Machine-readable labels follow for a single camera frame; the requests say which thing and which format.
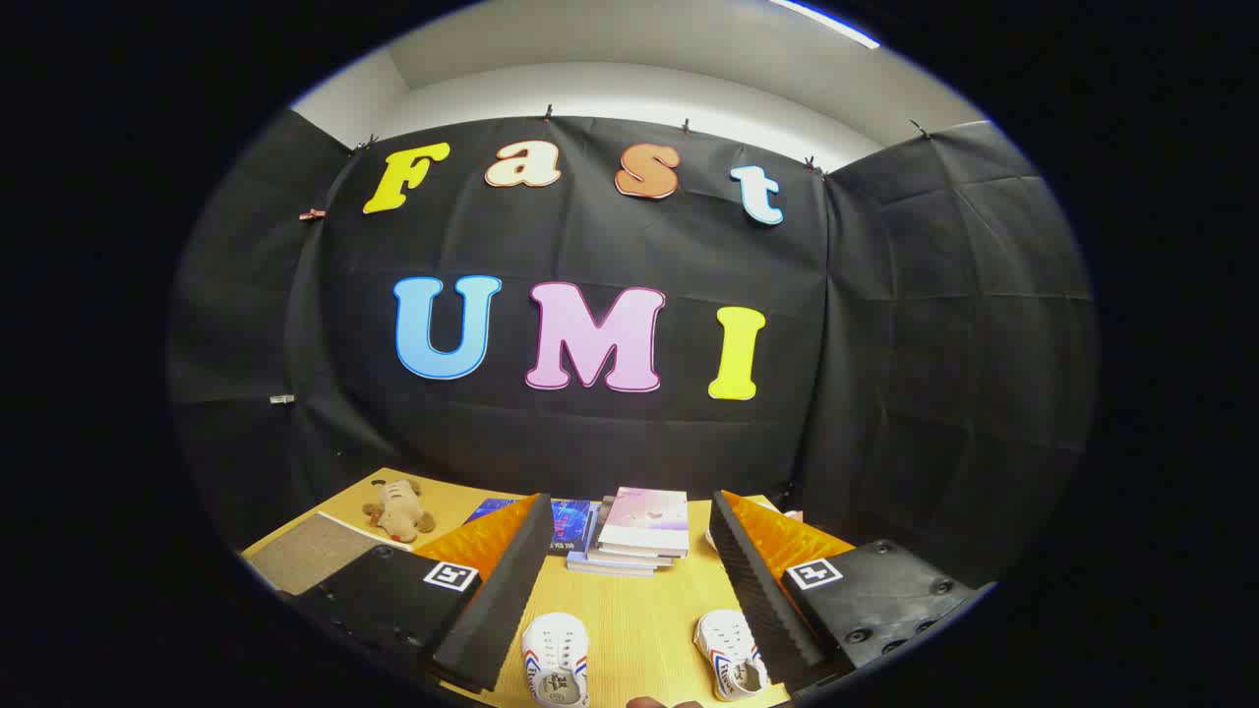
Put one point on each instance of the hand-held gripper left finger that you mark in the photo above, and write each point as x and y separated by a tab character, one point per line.
507	600

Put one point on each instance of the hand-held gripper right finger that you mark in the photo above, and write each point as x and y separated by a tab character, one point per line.
757	590

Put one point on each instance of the white striped canvas shoe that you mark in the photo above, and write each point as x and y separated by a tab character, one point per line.
556	654
726	649

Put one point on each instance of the brown fabric storage box lid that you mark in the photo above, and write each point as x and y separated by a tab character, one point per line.
315	556

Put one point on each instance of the white plush toy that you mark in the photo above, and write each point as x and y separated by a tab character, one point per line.
767	503

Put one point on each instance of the dark blue book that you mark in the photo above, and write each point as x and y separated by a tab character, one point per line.
570	521

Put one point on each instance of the pale blue book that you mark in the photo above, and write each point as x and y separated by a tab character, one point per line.
605	570

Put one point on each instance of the grey book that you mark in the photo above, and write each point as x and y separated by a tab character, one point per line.
629	560

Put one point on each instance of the tan plush dog toy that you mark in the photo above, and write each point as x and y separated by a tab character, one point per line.
398	509

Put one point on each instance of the ceiling light strip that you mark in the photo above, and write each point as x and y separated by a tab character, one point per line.
826	25

